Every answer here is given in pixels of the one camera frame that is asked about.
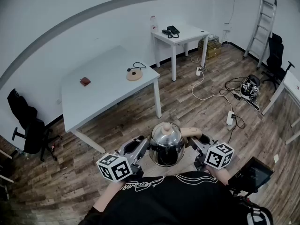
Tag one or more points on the clear plastic bottle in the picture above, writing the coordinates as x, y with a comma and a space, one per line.
153, 23

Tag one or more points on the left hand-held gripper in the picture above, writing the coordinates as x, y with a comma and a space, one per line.
113, 166

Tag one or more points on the electronic device on floor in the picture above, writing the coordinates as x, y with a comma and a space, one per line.
249, 87

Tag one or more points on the person's black shirt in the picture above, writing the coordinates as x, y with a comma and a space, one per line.
175, 200

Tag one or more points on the black desk telephone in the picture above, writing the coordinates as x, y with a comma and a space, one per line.
172, 30

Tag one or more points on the black monitor screen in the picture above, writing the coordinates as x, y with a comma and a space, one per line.
254, 173

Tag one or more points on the white wall socket box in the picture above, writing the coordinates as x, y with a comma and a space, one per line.
227, 27

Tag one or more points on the aluminium ladder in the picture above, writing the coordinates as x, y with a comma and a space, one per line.
262, 27

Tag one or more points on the white power strip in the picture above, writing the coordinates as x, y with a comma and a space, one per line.
198, 71
230, 118

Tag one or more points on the white side table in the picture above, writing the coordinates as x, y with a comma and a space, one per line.
289, 83

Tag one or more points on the person's left forearm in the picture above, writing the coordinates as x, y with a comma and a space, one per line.
106, 196

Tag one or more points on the white shelf rack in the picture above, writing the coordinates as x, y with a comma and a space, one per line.
4, 170

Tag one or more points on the round beige kettle base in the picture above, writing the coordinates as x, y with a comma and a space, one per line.
134, 76

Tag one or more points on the paper scrap on floor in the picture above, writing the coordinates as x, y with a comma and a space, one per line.
276, 157

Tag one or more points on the stack of cardboard boxes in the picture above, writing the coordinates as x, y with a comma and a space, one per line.
212, 48

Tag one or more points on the brown leather wallet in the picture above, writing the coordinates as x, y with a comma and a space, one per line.
85, 81

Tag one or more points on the large white table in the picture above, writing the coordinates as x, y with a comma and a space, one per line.
105, 90

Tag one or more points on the black office chair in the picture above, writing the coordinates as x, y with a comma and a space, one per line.
275, 53
32, 130

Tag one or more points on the person's right forearm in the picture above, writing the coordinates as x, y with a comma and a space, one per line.
219, 176

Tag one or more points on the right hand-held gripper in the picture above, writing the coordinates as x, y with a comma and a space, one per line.
219, 157

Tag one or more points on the small white table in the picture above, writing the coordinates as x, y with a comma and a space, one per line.
185, 35

